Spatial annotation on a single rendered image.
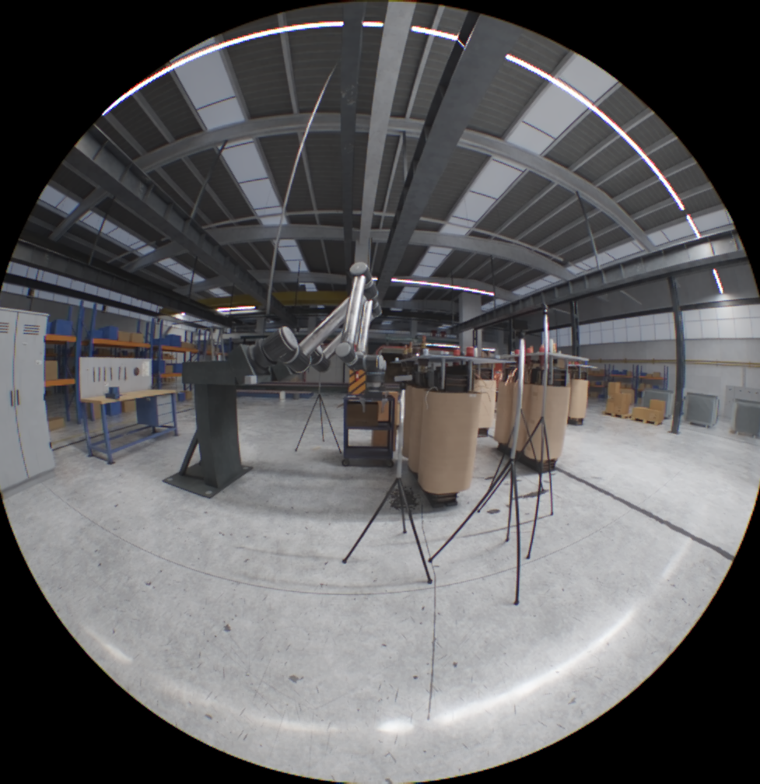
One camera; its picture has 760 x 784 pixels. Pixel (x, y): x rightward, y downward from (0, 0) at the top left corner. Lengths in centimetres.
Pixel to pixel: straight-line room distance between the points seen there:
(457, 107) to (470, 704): 503
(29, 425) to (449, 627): 430
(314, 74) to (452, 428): 980
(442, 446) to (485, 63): 425
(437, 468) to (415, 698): 169
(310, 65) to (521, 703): 1084
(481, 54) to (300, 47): 645
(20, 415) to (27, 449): 38
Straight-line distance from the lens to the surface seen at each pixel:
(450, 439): 205
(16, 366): 386
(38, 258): 1167
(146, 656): 158
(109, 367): 492
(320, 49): 933
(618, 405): 1111
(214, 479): 278
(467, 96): 398
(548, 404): 330
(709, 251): 928
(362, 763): 122
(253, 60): 1005
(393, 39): 731
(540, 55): 1001
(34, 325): 396
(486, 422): 507
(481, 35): 368
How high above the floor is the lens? 122
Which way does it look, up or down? 5 degrees down
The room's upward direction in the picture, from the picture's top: 2 degrees clockwise
